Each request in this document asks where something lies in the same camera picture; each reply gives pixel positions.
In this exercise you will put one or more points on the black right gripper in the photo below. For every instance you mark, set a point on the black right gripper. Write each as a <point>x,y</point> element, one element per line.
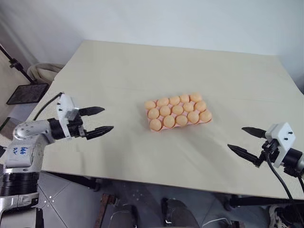
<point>269,149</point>

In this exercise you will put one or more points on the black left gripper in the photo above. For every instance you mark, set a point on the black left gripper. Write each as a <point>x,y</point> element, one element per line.
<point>76,128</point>

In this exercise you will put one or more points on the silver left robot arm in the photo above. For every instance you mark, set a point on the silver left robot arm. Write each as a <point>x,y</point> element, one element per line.
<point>21,152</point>

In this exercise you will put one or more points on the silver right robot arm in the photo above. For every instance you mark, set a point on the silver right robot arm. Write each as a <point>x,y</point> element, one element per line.
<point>295,158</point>

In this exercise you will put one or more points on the pink egg tray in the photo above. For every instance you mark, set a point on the pink egg tray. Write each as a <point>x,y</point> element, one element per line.
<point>177,127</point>

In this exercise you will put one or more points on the black table leg bar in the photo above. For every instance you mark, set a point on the black table leg bar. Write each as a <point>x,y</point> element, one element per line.
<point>256,201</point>
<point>78,181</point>

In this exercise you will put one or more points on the beige cloth bag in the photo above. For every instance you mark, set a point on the beige cloth bag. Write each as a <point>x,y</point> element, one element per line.
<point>44,72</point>

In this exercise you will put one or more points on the dark flat panel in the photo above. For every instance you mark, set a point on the dark flat panel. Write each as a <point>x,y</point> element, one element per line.
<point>27,93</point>

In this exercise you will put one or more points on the white and black sneaker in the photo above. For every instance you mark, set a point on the white and black sneaker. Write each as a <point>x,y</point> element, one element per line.
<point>279,217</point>

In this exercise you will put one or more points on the black tripod stand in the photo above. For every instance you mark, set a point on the black tripod stand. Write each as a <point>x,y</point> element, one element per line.
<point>17,65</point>

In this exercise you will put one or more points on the dark rounded shape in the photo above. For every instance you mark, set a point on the dark rounded shape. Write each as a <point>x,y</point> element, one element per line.
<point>181,213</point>
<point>126,217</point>

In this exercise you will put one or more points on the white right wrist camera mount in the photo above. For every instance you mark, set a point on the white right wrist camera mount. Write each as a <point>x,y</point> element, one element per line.
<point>283,135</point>

